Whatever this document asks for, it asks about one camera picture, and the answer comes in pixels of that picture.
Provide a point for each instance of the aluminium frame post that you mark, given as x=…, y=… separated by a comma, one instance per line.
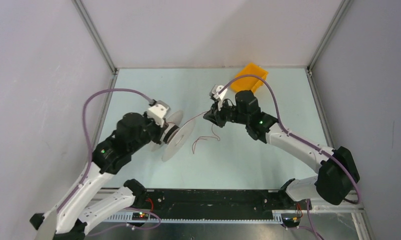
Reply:
x=336, y=20
x=93, y=32

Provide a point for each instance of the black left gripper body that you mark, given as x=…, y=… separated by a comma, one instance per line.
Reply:
x=151, y=131

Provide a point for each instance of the slotted cable duct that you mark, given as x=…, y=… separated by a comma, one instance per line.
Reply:
x=140, y=217

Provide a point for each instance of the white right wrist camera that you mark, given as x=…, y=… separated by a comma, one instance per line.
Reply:
x=217, y=94

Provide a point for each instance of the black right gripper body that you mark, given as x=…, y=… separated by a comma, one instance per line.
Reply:
x=228, y=113

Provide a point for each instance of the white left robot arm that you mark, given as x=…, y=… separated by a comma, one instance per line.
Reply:
x=73, y=218

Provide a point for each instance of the white perforated cable spool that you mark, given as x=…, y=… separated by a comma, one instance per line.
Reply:
x=175, y=135

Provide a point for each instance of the aluminium frame post right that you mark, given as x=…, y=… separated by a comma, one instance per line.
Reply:
x=336, y=20

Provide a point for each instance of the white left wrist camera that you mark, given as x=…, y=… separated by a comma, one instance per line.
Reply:
x=157, y=111

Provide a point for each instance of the aluminium frame post left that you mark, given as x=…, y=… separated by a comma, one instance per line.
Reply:
x=93, y=32

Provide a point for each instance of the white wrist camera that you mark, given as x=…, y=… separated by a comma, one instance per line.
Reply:
x=157, y=111
x=217, y=94

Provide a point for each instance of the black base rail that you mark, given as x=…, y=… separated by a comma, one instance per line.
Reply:
x=214, y=202

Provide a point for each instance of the yellow plastic bin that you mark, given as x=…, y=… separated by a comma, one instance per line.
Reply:
x=249, y=82

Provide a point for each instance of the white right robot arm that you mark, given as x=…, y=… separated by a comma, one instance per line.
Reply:
x=335, y=168

